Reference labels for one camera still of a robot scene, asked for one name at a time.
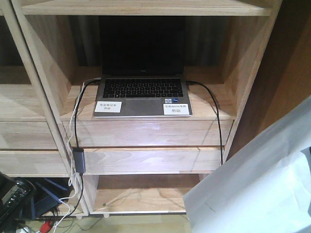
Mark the wooden shelf unit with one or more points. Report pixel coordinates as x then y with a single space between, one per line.
133 165

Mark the white paper sheet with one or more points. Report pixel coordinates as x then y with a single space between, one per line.
264 188

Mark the grey open laptop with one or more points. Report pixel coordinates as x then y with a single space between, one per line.
142 64

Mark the white laptop label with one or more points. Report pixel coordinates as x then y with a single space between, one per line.
173 109
108 107

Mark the black orange stapler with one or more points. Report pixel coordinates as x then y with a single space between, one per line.
14 195

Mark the left white laptop label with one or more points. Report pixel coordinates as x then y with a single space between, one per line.
108 107

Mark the right white laptop label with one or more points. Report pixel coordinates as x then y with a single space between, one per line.
173 109

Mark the grey usb adapter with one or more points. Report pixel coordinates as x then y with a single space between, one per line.
79 159

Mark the blue folder on floor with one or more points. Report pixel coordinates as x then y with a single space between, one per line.
48 192

